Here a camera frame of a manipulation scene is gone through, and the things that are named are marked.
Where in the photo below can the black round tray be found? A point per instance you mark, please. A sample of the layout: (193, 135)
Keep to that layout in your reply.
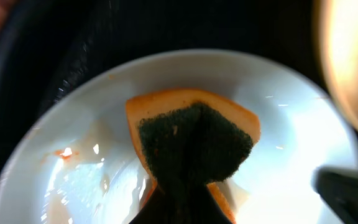
(48, 49)

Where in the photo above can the light green plate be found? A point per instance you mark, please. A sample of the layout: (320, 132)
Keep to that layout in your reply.
(77, 163)

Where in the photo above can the yellow plate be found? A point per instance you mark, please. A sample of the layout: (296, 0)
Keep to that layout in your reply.
(337, 28)

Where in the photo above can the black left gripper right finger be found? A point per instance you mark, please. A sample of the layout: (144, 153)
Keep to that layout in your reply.
(339, 189)

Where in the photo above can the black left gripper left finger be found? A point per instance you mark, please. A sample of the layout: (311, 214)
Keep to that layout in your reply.
(197, 206)

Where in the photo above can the orange green sponge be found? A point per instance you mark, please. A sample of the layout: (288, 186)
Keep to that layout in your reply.
(186, 138)

